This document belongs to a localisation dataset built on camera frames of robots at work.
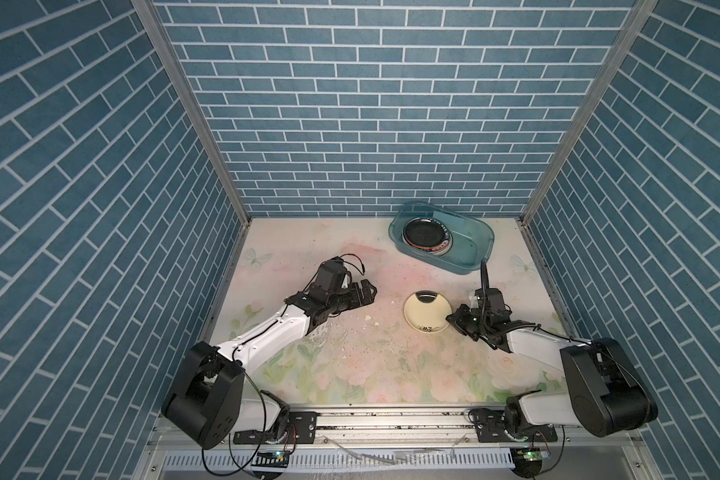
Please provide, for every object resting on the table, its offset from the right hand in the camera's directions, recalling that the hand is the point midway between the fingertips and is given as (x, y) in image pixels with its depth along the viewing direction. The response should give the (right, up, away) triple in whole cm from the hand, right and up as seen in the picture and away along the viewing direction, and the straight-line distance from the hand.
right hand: (444, 313), depth 92 cm
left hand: (-24, +7, -7) cm, 26 cm away
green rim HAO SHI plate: (+2, +20, +14) cm, 25 cm away
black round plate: (-2, +25, +16) cm, 30 cm away
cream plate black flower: (-5, 0, +3) cm, 6 cm away
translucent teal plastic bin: (+16, +25, +23) cm, 38 cm away
